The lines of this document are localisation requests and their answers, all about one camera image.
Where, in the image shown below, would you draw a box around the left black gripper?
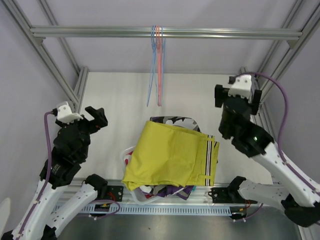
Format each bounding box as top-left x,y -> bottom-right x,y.
56,105 -> 108,159

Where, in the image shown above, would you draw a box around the olive yellow trousers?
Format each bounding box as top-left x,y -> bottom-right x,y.
122,121 -> 220,191

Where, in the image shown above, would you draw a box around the white plastic basket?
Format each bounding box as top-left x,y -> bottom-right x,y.
120,146 -> 161,205

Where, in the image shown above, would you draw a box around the pink wire hanger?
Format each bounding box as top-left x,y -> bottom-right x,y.
155,26 -> 161,107

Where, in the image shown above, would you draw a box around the light blue wire hanger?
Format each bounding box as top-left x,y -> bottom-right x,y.
146,25 -> 156,108

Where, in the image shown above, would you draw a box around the purple grey camouflage trousers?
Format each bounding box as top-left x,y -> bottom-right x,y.
139,116 -> 201,200

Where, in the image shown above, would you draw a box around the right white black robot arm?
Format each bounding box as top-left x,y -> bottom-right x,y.
214,84 -> 320,228

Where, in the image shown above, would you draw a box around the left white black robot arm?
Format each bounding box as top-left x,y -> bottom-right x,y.
1,103 -> 108,240

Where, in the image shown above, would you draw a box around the right aluminium frame posts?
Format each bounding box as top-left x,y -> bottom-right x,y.
257,0 -> 320,181

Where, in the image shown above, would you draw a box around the aluminium frame posts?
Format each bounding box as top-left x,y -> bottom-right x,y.
0,0 -> 89,112
257,0 -> 320,181

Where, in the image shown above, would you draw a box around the left aluminium frame posts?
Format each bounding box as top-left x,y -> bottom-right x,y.
0,0 -> 89,112

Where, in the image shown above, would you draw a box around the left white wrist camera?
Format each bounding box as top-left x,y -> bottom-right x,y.
52,101 -> 84,124

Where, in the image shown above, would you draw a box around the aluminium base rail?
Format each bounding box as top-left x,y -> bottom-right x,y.
58,178 -> 289,206

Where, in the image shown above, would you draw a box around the aluminium hanging rail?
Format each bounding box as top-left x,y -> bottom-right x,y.
30,25 -> 303,41

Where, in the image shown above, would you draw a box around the white slotted cable duct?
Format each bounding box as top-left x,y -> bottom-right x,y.
79,204 -> 232,217

